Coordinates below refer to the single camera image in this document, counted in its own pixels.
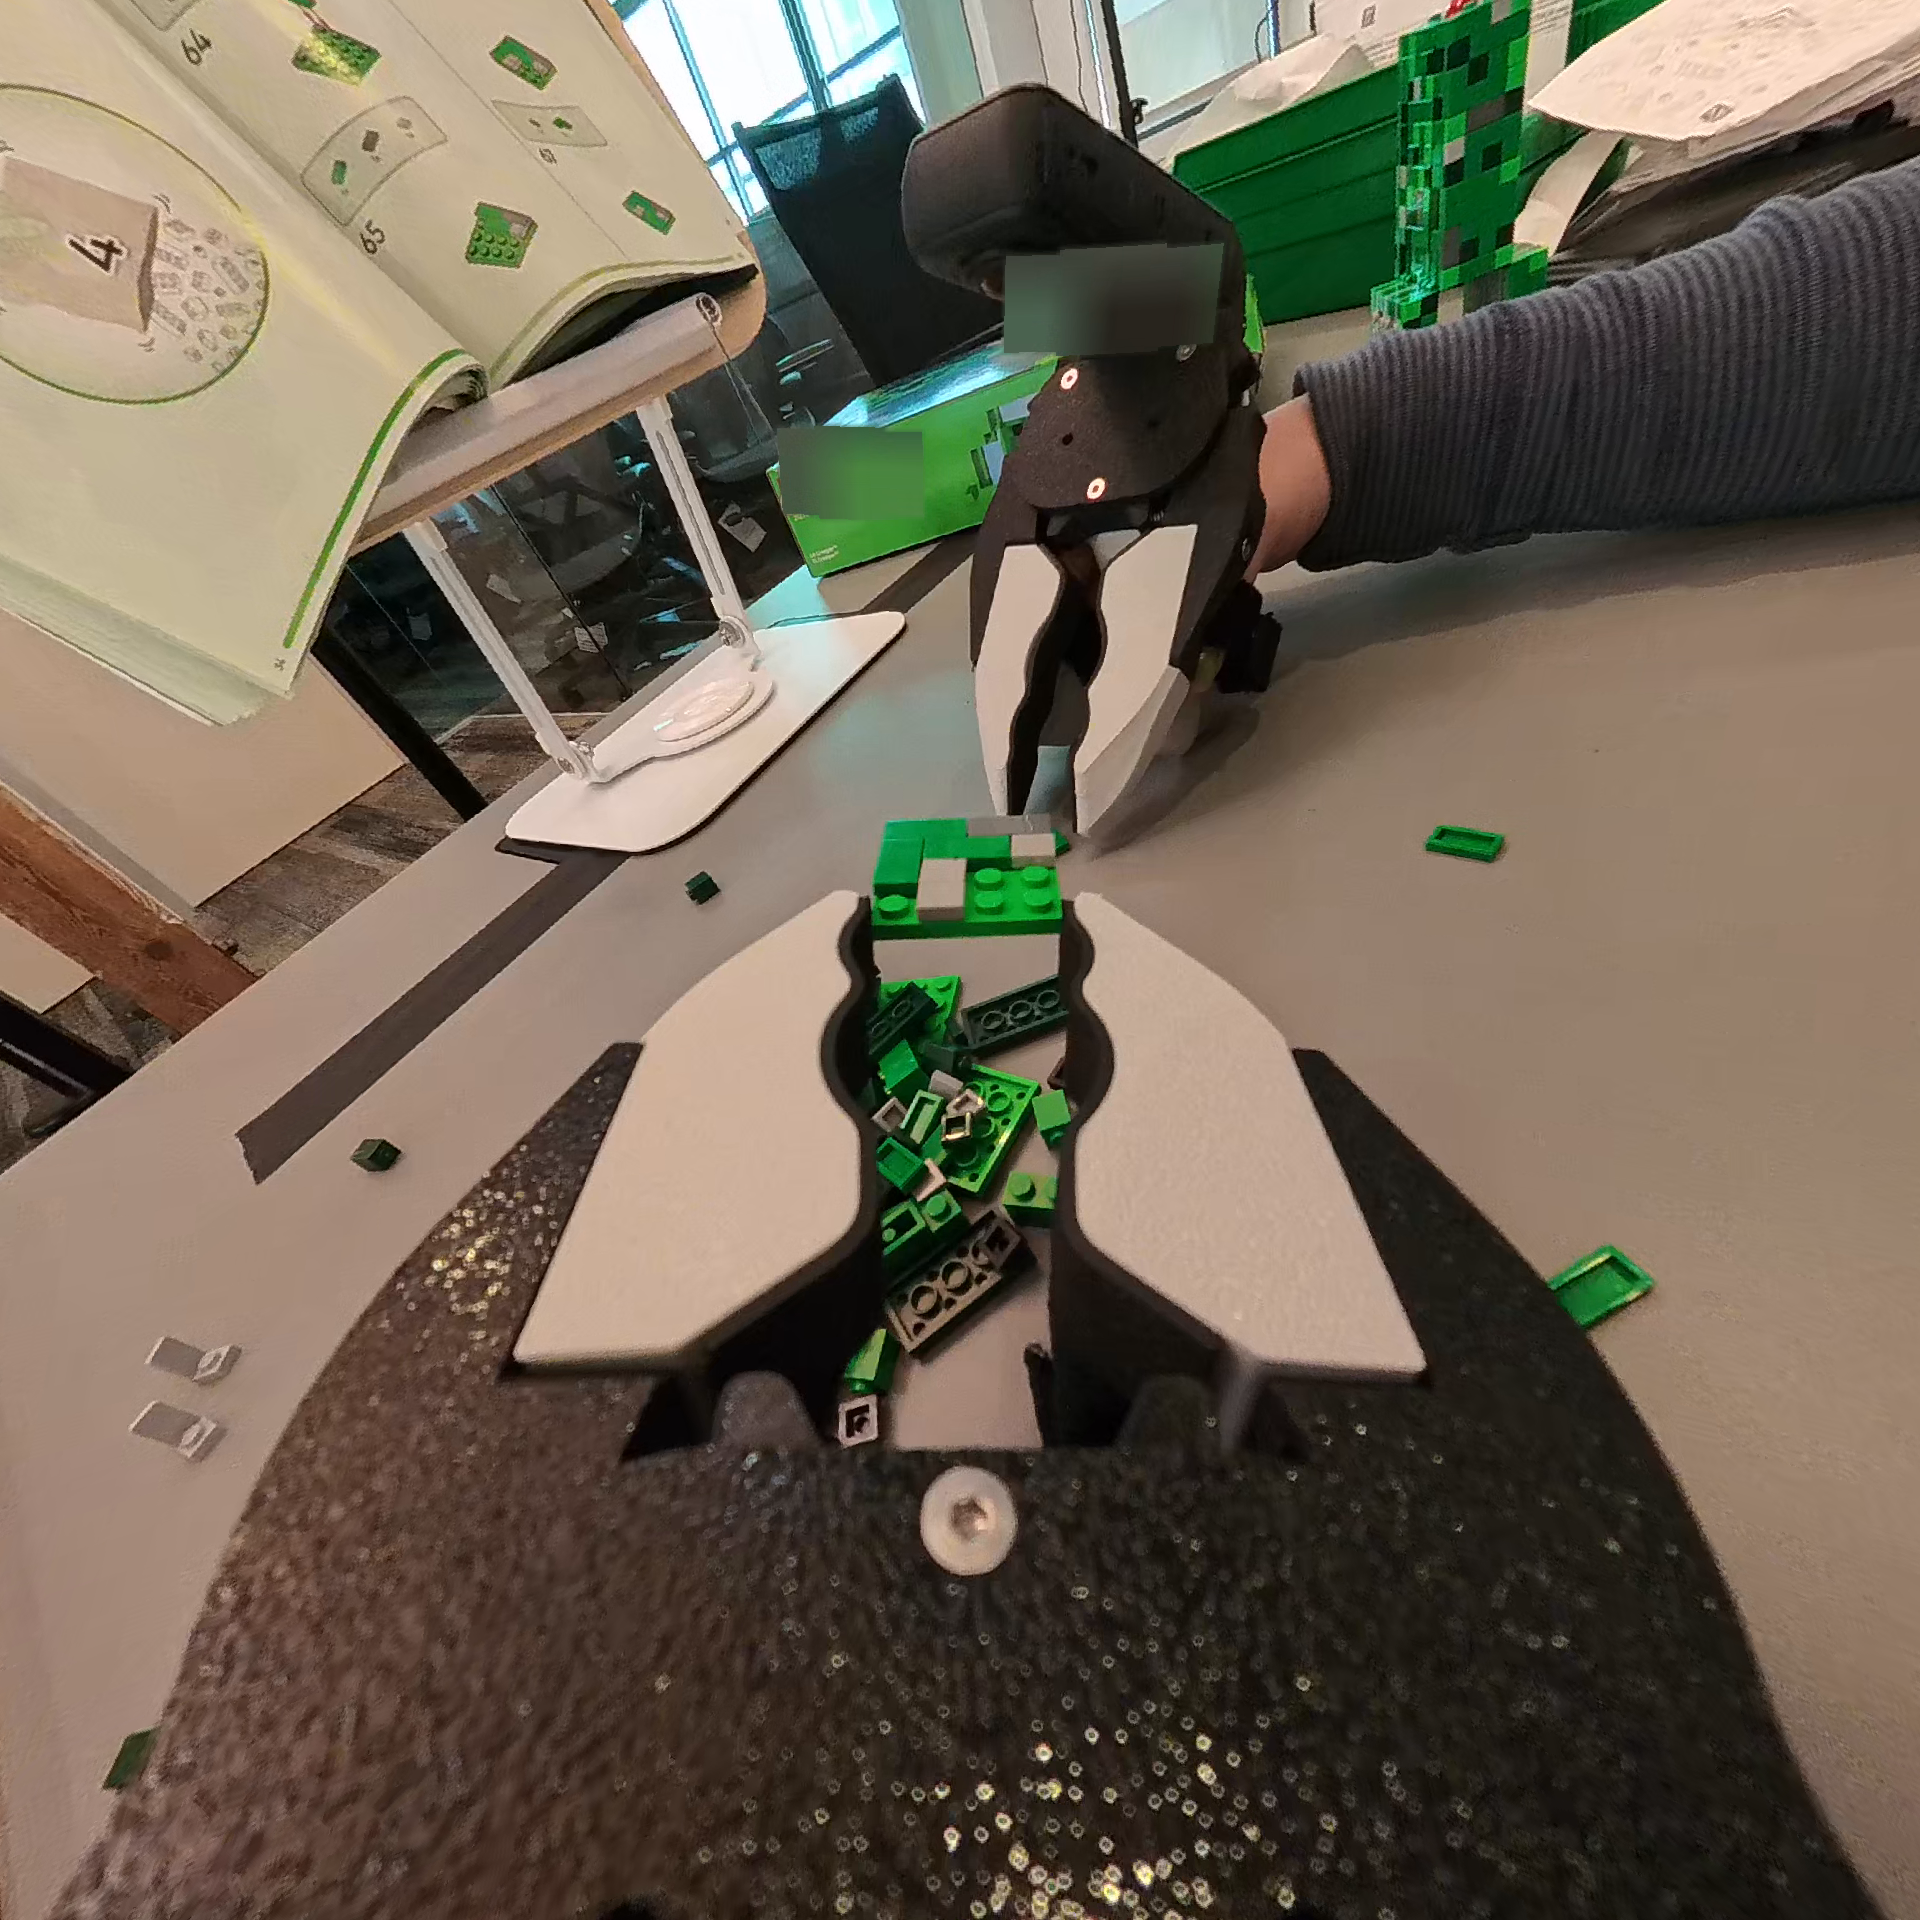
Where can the black mesh office chair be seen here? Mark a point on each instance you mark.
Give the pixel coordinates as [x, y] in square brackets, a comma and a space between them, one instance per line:
[839, 224]

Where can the white book stand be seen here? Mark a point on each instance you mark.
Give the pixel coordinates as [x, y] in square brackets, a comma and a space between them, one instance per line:
[721, 720]

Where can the black tape strip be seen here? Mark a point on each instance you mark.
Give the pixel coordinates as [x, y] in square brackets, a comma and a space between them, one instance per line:
[435, 1021]

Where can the green rectangular lego tile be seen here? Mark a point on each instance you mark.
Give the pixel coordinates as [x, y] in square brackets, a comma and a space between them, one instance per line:
[1467, 843]
[1599, 1286]

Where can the person's right hand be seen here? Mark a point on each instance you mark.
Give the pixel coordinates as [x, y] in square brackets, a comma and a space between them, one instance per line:
[1299, 481]

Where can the white paper sheets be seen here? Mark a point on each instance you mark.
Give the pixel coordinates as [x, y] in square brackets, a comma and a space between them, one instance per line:
[1724, 66]

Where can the pile of lego bricks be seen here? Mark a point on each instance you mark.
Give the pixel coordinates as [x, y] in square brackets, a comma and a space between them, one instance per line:
[960, 1142]

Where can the lego instruction booklet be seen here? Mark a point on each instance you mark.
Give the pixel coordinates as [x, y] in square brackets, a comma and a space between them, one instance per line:
[225, 376]

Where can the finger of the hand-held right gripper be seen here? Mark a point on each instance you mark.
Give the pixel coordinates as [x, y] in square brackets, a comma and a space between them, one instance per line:
[1014, 629]
[1148, 646]

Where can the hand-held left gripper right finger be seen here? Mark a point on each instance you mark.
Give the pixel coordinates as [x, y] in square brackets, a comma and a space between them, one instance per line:
[1230, 1185]

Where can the green plastic trays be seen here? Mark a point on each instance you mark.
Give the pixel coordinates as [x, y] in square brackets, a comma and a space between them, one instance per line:
[1306, 195]

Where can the built green lego figure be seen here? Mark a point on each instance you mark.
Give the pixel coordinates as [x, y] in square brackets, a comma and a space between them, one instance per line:
[1463, 150]

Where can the green grey lego plate assembly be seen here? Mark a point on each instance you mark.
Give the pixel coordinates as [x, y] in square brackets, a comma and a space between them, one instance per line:
[1004, 891]

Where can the person's right forearm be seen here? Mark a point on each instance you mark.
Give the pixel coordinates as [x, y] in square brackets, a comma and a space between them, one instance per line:
[1622, 389]

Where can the green lego box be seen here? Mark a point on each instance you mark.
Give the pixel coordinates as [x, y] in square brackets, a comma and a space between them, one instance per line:
[960, 464]

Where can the white plastic bag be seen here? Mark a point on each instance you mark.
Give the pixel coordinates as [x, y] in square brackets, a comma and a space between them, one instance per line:
[1306, 83]

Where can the grey lego clip piece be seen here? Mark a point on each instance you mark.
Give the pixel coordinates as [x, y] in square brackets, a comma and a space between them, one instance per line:
[176, 1430]
[193, 1355]

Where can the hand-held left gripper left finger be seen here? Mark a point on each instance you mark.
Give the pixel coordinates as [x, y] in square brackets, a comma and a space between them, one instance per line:
[705, 1171]

